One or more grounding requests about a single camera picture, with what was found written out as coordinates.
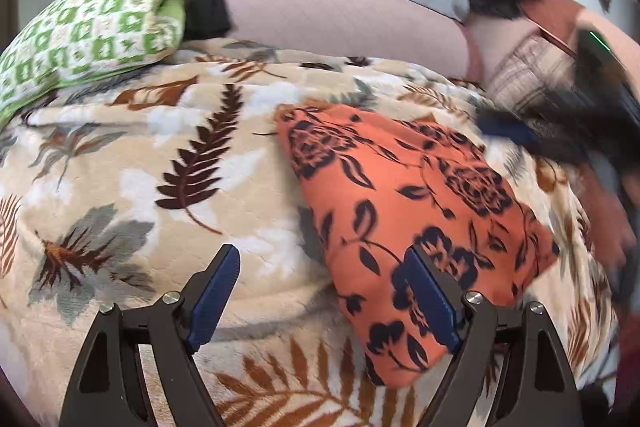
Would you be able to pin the pink long cushion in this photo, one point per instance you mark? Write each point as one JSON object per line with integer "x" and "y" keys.
{"x": 325, "y": 17}

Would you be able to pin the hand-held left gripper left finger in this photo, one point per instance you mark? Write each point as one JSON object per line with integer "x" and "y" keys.
{"x": 217, "y": 292}

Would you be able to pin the leaf print blanket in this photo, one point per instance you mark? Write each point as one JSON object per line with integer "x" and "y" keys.
{"x": 125, "y": 157}

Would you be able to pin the person's right hand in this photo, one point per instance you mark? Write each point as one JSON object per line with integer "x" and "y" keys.
{"x": 607, "y": 217}

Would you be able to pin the beige striped cloth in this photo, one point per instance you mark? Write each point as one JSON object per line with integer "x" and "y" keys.
{"x": 530, "y": 72}

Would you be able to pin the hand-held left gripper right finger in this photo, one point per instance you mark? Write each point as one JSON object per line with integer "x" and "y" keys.
{"x": 430, "y": 302}

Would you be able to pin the orange floral pillow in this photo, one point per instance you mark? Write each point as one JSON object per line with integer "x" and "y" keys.
{"x": 400, "y": 187}

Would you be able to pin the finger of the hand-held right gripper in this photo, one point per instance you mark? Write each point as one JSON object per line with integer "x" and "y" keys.
{"x": 510, "y": 132}

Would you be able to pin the salmon cloth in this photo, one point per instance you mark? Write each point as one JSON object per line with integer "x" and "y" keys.
{"x": 555, "y": 14}

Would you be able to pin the green patterned pillow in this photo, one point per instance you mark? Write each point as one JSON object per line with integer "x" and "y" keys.
{"x": 85, "y": 37}

